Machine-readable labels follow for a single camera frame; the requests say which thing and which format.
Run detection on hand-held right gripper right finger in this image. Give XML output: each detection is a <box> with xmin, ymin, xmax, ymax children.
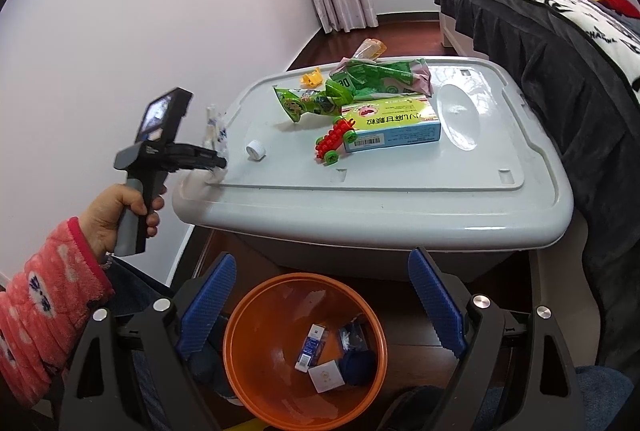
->
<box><xmin>407</xmin><ymin>247</ymin><xmax>586</xmax><ymax>431</ymax></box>

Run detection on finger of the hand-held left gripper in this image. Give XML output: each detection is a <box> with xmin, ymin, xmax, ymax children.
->
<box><xmin>169</xmin><ymin>143</ymin><xmax>229</xmax><ymax>175</ymax></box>

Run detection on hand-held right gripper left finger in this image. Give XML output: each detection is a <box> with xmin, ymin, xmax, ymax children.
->
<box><xmin>60</xmin><ymin>252</ymin><xmax>238</xmax><ymax>431</ymax></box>

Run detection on orange trash bin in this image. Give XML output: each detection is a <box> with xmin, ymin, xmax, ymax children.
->
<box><xmin>222</xmin><ymin>272</ymin><xmax>389</xmax><ymax>430</ymax></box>

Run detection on person's left forearm pink sleeve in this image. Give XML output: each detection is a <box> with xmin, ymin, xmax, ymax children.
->
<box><xmin>0</xmin><ymin>217</ymin><xmax>116</xmax><ymax>412</ymax></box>

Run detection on person's left hand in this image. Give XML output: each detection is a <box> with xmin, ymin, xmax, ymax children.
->
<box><xmin>81</xmin><ymin>184</ymin><xmax>166</xmax><ymax>258</ymax></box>

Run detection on person's leg in jeans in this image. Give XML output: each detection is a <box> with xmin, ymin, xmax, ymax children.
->
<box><xmin>106</xmin><ymin>255</ymin><xmax>177</xmax><ymax>318</ymax></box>

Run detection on blue crumpled wrapper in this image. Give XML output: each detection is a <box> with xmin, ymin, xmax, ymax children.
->
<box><xmin>338</xmin><ymin>320</ymin><xmax>371</xmax><ymax>355</ymax></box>

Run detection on dark blue cloth ball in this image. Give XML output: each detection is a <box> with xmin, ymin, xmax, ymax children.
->
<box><xmin>340</xmin><ymin>346</ymin><xmax>377</xmax><ymax>387</ymax></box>

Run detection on blue white small box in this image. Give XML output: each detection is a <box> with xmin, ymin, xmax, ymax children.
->
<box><xmin>293</xmin><ymin>323</ymin><xmax>326</xmax><ymax>373</ymax></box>

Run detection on small green snack wrapper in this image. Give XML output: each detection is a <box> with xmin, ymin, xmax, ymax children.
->
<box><xmin>272</xmin><ymin>78</ymin><xmax>362</xmax><ymax>125</ymax></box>

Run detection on grey plastic storage box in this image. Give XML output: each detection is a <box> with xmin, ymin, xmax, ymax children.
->
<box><xmin>172</xmin><ymin>55</ymin><xmax>576</xmax><ymax>283</ymax></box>

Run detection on red toy car green wheels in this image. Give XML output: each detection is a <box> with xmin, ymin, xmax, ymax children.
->
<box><xmin>313</xmin><ymin>115</ymin><xmax>360</xmax><ymax>166</ymax></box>

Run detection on green blue medicine box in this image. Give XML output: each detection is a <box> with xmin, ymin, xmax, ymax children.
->
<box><xmin>340</xmin><ymin>94</ymin><xmax>442</xmax><ymax>153</ymax></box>

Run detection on large green snack bag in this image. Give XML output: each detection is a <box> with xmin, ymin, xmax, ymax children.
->
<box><xmin>327</xmin><ymin>57</ymin><xmax>434</xmax><ymax>101</ymax></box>

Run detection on orange clear plastic wrapper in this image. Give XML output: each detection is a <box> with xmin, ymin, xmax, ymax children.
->
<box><xmin>352</xmin><ymin>38</ymin><xmax>389</xmax><ymax>62</ymax></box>

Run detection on bed with dark cover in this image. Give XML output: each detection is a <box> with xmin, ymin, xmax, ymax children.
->
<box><xmin>432</xmin><ymin>0</ymin><xmax>640</xmax><ymax>378</ymax></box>

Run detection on black white printed blanket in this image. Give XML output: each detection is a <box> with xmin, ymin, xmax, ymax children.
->
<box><xmin>425</xmin><ymin>0</ymin><xmax>640</xmax><ymax>92</ymax></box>

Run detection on red plush toy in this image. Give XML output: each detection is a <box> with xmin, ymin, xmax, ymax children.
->
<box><xmin>584</xmin><ymin>0</ymin><xmax>640</xmax><ymax>20</ymax></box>

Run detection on white bed frame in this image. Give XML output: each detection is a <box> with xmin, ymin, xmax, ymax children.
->
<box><xmin>439</xmin><ymin>8</ymin><xmax>482</xmax><ymax>58</ymax></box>

